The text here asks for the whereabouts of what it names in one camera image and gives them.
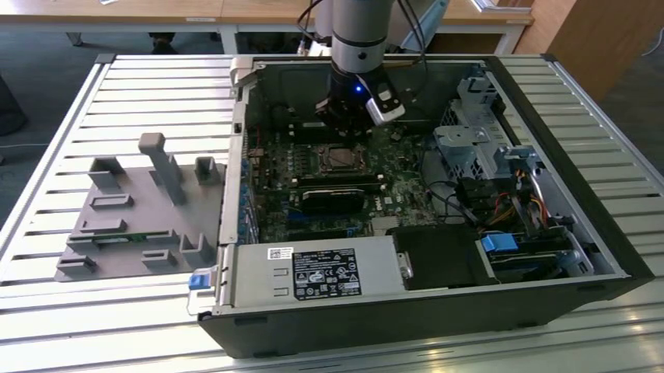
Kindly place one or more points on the green RAM stick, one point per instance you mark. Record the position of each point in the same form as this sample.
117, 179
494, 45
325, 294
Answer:
145, 235

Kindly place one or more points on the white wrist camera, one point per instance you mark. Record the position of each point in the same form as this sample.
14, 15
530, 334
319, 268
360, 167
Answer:
387, 110

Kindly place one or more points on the wooden cabinet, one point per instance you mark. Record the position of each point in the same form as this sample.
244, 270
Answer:
596, 39

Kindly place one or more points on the silver power supply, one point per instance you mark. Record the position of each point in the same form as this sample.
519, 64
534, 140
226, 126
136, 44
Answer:
260, 279

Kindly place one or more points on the green motherboard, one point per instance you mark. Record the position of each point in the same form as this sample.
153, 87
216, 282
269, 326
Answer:
400, 186

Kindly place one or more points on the black plastic shroud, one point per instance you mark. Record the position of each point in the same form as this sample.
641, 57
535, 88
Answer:
441, 256

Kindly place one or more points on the grey parts rack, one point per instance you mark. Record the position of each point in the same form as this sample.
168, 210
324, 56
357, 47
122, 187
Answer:
136, 186

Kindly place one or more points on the metal disk bay cage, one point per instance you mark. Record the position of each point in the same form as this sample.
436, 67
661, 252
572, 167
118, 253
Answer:
456, 147

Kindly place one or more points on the graphics card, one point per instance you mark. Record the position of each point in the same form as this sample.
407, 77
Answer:
332, 204

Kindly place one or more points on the blue disk carrier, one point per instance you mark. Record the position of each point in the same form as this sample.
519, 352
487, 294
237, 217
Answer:
499, 244

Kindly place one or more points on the pale blue teach pendant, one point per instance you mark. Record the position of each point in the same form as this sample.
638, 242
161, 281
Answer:
428, 23

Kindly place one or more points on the CPU socket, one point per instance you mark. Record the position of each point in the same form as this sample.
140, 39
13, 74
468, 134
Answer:
321, 157

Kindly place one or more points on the wooden desk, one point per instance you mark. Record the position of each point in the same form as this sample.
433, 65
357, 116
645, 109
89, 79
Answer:
130, 11

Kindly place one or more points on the silver finned heat sink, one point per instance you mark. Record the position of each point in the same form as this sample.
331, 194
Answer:
385, 226

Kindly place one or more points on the black rating label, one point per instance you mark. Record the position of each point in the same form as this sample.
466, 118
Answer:
327, 274

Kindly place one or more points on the blue case latch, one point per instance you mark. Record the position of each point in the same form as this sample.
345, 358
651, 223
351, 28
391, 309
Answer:
198, 281

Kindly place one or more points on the black PC case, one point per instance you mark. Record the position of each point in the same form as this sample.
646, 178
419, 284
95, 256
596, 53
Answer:
364, 330

